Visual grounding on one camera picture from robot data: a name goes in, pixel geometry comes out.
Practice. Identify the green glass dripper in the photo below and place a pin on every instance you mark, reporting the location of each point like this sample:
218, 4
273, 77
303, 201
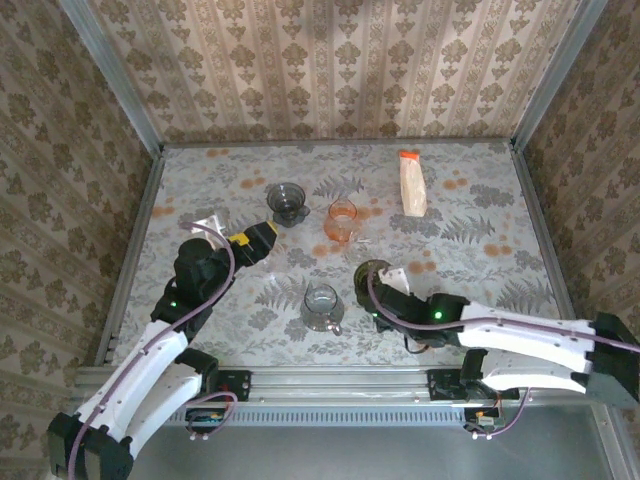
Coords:
365, 277

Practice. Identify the grey ribbed glass carafe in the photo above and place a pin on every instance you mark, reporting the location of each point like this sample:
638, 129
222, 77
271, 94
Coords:
322, 307

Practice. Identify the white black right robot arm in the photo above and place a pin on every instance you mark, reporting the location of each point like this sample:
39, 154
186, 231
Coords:
525, 325

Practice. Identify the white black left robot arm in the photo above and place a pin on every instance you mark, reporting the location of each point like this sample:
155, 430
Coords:
150, 360

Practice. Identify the grey glass dripper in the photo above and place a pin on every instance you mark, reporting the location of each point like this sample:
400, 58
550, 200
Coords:
286, 200

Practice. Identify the coffee filter pack orange label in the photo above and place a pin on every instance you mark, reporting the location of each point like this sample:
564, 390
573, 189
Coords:
412, 185

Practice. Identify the floral patterned table cover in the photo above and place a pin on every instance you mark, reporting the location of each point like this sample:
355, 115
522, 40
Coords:
450, 265

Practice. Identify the orange glass carafe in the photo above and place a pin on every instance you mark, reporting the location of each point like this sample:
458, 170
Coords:
342, 220

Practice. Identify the grey metal sheet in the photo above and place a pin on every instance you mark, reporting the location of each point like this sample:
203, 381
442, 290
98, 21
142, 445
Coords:
350, 455

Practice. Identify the aluminium table edge rail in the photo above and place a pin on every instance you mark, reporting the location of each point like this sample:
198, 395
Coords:
132, 250
547, 250
340, 144

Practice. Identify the long aluminium mounting rail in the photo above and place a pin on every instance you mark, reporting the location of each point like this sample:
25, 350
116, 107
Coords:
340, 385

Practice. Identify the aluminium corner post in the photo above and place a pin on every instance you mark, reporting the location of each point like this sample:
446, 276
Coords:
550, 75
121, 75

